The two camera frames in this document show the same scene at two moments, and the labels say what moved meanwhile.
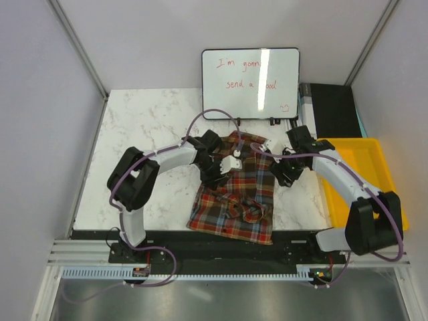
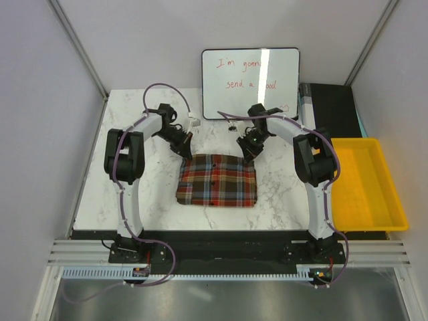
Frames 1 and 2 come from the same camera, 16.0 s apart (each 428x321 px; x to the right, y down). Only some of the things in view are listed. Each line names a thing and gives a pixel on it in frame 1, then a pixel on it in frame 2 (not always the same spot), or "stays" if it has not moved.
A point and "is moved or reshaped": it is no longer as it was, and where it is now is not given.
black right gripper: x=277 y=168 to x=249 y=152
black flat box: x=330 y=111 stays
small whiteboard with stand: x=251 y=83 stays
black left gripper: x=212 y=182 to x=183 y=150
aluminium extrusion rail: x=96 y=252 stays
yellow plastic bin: x=367 y=156 stays
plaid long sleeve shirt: x=243 y=206 is moved or reshaped
